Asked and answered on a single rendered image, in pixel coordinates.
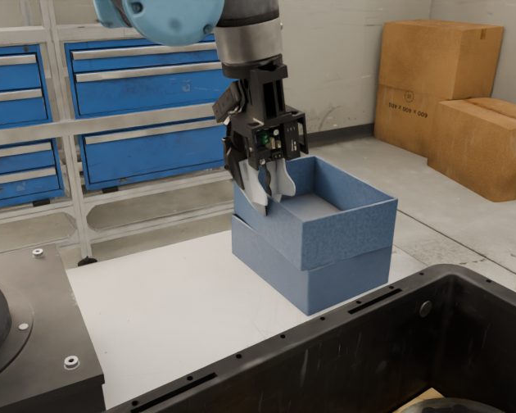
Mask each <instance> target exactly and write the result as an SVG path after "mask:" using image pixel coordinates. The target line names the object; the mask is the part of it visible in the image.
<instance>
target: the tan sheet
mask: <svg viewBox="0 0 516 413"><path fill-rule="evenodd" d="M438 397H444V396H442V395H441V394H440V393H439V392H438V391H436V390H435V389H434V388H430V389H429V390H428V391H426V392H424V393H422V394H421V395H419V396H418V397H416V398H415V399H413V400H412V401H410V402H408V403H406V404H405V405H403V406H402V407H400V408H399V409H397V410H395V411H393V412H392V413H400V412H402V411H403V410H404V409H405V408H406V407H408V406H411V405H413V404H415V403H416V402H421V401H423V400H427V399H432V398H438Z"/></svg>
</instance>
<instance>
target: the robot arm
mask: <svg viewBox="0 0 516 413"><path fill-rule="evenodd" d="M93 3H94V6H95V9H96V13H97V17H98V19H99V22H100V23H101V25H102V26H103V27H105V28H108V29H114V28H120V27H125V28H133V27H134V28H135V29H136V30H137V31H138V32H139V33H140V34H141V35H142V36H143V37H144V38H146V39H148V40H150V41H152V42H154V43H159V44H162V45H165V46H169V47H185V46H189V45H192V44H194V43H197V42H199V41H201V40H202V39H204V38H205V37H206V36H207V35H208V34H210V33H211V31H212V30H214V35H215V44H216V49H217V54H218V59H219V60H220V61H222V63H221V65H222V70H223V75H224V77H227V78H230V79H239V80H236V81H233V82H232V83H231V84H230V85H229V86H228V87H227V89H226V90H225V91H224V92H223V94H222V95H221V96H220V97H219V99H218V100H217V101H216V102H215V104H214V105H213V106H212V109H213V112H214V114H215V118H216V122H217V123H220V122H224V125H225V126H226V137H224V138H222V139H221V140H222V142H223V145H224V150H223V155H224V164H225V166H226V168H227V170H228V171H229V173H230V174H231V176H232V177H233V179H234V181H235V182H236V184H237V185H238V187H239V188H240V189H241V190H242V192H243V194H244V195H245V197H246V198H247V200H248V201H249V203H250V204H251V205H252V206H253V207H254V208H255V209H256V210H257V211H258V212H259V213H260V214H261V215H263V216H267V210H266V206H267V205H268V199H267V196H266V193H268V194H269V195H270V196H271V197H272V198H274V199H275V200H277V201H278V202H280V200H281V197H282V195H287V196H291V197H292V196H294V195H295V192H296V188H295V184H294V182H293V181H292V179H291V178H290V176H289V175H288V173H287V171H286V165H285V163H286V161H290V160H293V159H296V158H298V157H300V156H301V154H300V151H301V152H303V153H305V154H306V155H307V154H309V150H308V141H307V132H306V114H305V112H302V111H299V110H297V109H295V108H293V107H290V106H288V105H286V104H285V100H284V92H283V79H285V78H288V73H287V65H284V64H283V55H282V54H281V52H282V51H283V41H282V33H281V30H282V29H283V24H282V22H280V18H279V7H278V0H93ZM298 123H300V124H302V128H303V136H304V143H302V142H301V141H300V139H299V129H298ZM259 166H262V167H263V168H264V169H265V186H266V193H265V191H264V189H263V188H262V186H261V184H260V182H259V180H258V175H259V173H260V167H259ZM10 328H11V315H10V311H9V307H8V304H7V300H6V298H5V296H4V294H3V292H2V291H1V289H0V347H1V346H2V344H3V343H4V341H5V340H6V338H7V335H8V334H9V331H10Z"/></svg>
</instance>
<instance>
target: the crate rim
mask: <svg viewBox="0 0 516 413"><path fill-rule="evenodd" d="M446 282H455V283H457V284H460V285H462V286H463V287H465V288H467V289H469V290H471V291H472V292H474V293H476V294H478V295H480V296H482V297H484V298H486V299H487V300H489V301H491V302H493V303H495V304H496V305H498V306H501V307H502V308H504V309H506V310H507V311H510V312H511V313H513V314H515V315H516V292H515V291H513V290H511V289H509V288H506V287H505V286H503V285H501V284H498V283H497V282H495V281H493V280H491V279H488V278H487V277H486V276H484V275H481V274H479V273H478V272H476V271H474V270H470V269H469V268H467V267H464V266H461V265H454V264H435V265H431V266H429V267H427V268H425V269H423V270H420V271H418V272H416V273H413V274H412V275H409V276H406V277H404V278H403V279H399V280H397V281H396V282H394V283H391V284H388V285H387V286H384V287H382V288H380V289H377V290H375V291H373V292H371V293H368V294H366V295H364V296H362V297H359V298H357V299H355V300H353V301H351V302H348V303H346V304H344V305H342V306H339V307H337V308H335V309H332V310H331V311H328V312H325V313H323V314H322V315H318V316H316V317H315V318H313V319H311V320H307V321H306V322H304V323H301V324H299V325H297V326H294V327H292V328H290V329H287V330H285V331H283V332H282V333H279V334H276V335H274V336H272V337H270V338H267V339H265V340H263V341H261V342H259V343H256V344H254V345H252V346H250V347H247V348H245V349H242V350H241V351H239V352H235V353H234V354H232V355H230V356H226V357H225V358H223V359H220V360H218V361H216V362H213V363H211V364H209V365H206V366H204V367H202V368H200V369H198V370H195V371H193V372H191V373H189V374H186V375H184V376H182V377H180V378H178V379H175V380H173V381H171V382H168V383H166V384H164V385H161V386H160V387H158V388H154V389H152V390H151V391H149V392H146V393H144V394H142V395H139V396H137V397H135V398H132V399H130V400H128V401H127V402H123V403H121V404H119V405H117V406H114V407H112V408H110V409H108V410H106V411H103V412H101V413H176V412H178V411H181V410H182V409H184V408H186V407H188V406H191V405H192V404H194V403H197V402H199V401H201V400H203V399H205V398H207V397H209V396H211V395H213V394H215V393H218V392H220V391H222V390H224V389H226V388H228V387H230V386H232V385H234V384H236V383H239V382H241V381H243V380H244V379H247V378H249V377H251V376H252V375H254V374H257V373H259V372H261V371H263V370H266V369H268V368H269V367H271V366H273V365H276V364H278V363H279V362H282V361H285V360H286V359H288V358H290V357H292V356H295V355H296V354H298V353H300V352H303V351H305V350H307V349H309V348H311V347H313V346H315V345H317V344H319V343H321V342H324V341H326V340H328V339H330V338H332V337H334V336H336V335H338V334H340V333H342V332H344V331H347V330H348V329H351V328H353V327H355V326H357V325H359V324H361V323H363V322H365V321H367V320H370V319H372V318H374V317H375V316H377V315H380V314H382V313H383V312H385V311H389V310H391V309H392V308H394V307H396V306H399V305H400V304H402V303H404V302H407V301H409V300H411V299H413V298H415V297H417V296H419V295H421V294H423V293H425V292H427V291H429V290H432V289H434V288H436V287H438V286H440V285H442V284H444V283H446Z"/></svg>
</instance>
